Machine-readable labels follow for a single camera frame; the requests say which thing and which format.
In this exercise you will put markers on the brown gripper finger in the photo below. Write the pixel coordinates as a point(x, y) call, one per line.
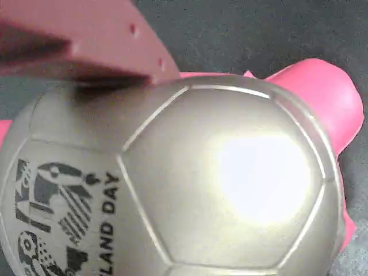
point(100, 34)

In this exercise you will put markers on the red turtle toy gold shell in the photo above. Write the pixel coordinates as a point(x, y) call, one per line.
point(201, 172)

